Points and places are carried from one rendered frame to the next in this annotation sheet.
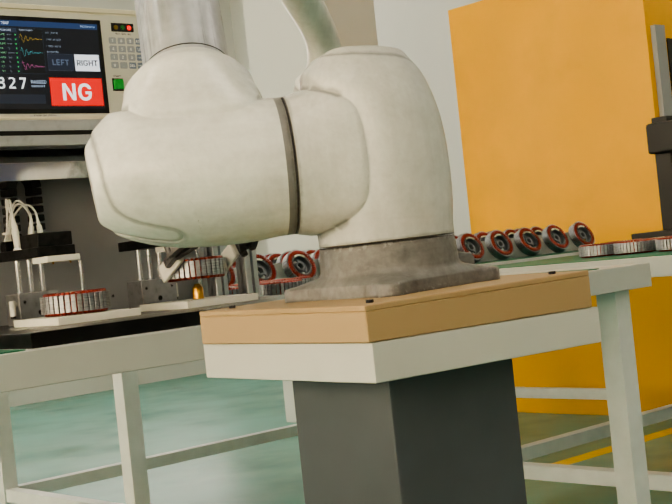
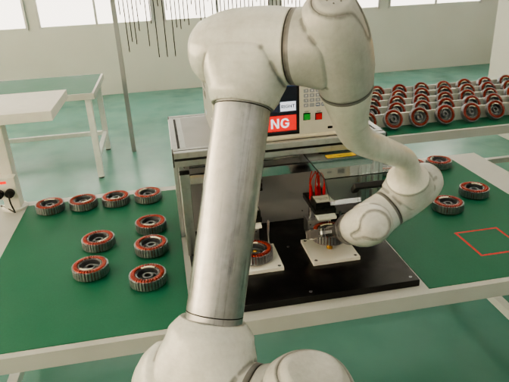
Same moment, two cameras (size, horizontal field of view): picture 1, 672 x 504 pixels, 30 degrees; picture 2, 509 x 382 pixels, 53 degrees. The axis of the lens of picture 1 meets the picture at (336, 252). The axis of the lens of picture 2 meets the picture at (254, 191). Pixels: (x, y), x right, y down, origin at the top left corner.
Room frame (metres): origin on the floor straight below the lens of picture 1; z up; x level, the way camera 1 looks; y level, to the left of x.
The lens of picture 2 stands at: (0.88, -0.30, 1.61)
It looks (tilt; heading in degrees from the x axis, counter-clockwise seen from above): 24 degrees down; 32
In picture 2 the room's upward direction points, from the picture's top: 3 degrees counter-clockwise
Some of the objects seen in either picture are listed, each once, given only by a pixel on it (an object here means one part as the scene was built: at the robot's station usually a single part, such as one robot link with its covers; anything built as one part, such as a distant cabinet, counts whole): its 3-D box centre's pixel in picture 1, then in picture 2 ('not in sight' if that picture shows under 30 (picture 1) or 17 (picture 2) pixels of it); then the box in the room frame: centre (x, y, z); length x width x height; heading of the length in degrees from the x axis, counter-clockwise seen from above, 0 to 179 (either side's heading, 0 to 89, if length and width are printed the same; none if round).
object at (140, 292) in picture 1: (152, 293); (316, 223); (2.31, 0.34, 0.80); 0.07 x 0.05 x 0.06; 131
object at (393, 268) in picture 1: (401, 264); not in sight; (1.43, -0.07, 0.82); 0.22 x 0.18 x 0.06; 132
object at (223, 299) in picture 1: (198, 302); (329, 248); (2.20, 0.25, 0.78); 0.15 x 0.15 x 0.01; 41
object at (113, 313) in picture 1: (77, 317); (255, 259); (2.04, 0.43, 0.78); 0.15 x 0.15 x 0.01; 41
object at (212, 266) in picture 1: (194, 268); (329, 233); (2.20, 0.25, 0.84); 0.11 x 0.11 x 0.04
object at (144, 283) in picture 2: not in sight; (148, 277); (1.82, 0.68, 0.77); 0.11 x 0.11 x 0.04
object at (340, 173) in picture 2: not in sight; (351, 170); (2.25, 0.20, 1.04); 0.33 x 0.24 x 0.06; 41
